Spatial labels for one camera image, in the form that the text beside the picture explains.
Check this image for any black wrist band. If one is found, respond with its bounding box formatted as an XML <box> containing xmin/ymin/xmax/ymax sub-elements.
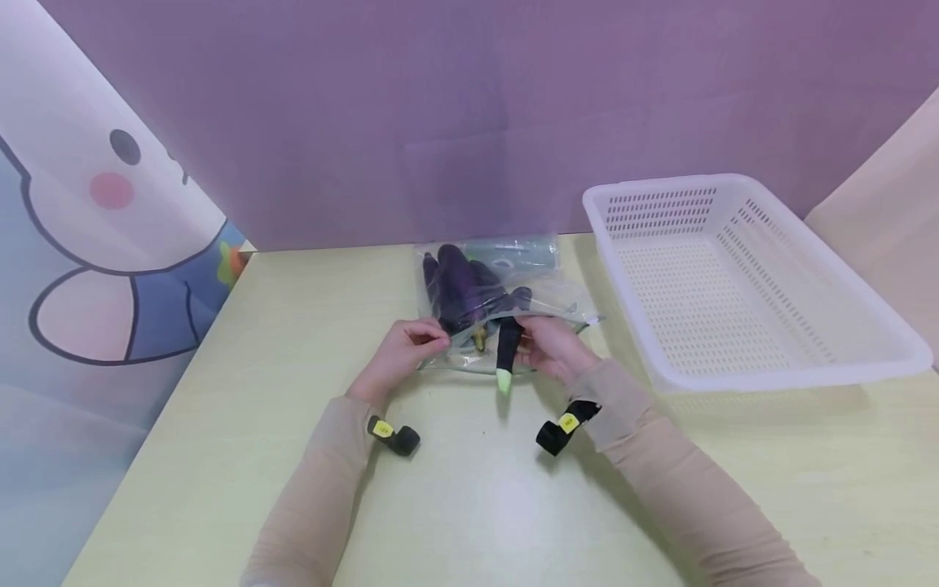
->
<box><xmin>536</xmin><ymin>399</ymin><xmax>602</xmax><ymax>457</ymax></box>
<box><xmin>368</xmin><ymin>417</ymin><xmax>421</xmax><ymax>457</ymax></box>

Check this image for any person's right hand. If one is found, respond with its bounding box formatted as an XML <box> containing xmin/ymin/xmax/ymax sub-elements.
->
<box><xmin>514</xmin><ymin>316</ymin><xmax>604</xmax><ymax>389</ymax></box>

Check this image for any person's left hand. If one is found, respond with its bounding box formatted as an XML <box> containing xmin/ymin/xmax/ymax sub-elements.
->
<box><xmin>346</xmin><ymin>318</ymin><xmax>452</xmax><ymax>407</ymax></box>

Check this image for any dark purple toy eggplant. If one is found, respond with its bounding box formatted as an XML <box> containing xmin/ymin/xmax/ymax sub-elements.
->
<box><xmin>495</xmin><ymin>316</ymin><xmax>524</xmax><ymax>398</ymax></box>

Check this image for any person's left forearm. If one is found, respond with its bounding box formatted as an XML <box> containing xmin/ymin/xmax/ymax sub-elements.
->
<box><xmin>240</xmin><ymin>395</ymin><xmax>389</xmax><ymax>587</ymax></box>

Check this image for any white perforated plastic basket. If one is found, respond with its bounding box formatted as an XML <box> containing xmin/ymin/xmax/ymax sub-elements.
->
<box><xmin>581</xmin><ymin>173</ymin><xmax>934</xmax><ymax>395</ymax></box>

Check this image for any person's right forearm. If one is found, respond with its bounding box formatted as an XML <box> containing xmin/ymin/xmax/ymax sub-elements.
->
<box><xmin>568</xmin><ymin>359</ymin><xmax>822</xmax><ymax>587</ymax></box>

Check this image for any clear plastic zip bag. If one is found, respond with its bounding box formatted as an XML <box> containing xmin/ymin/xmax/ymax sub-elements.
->
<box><xmin>412</xmin><ymin>235</ymin><xmax>606</xmax><ymax>376</ymax></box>

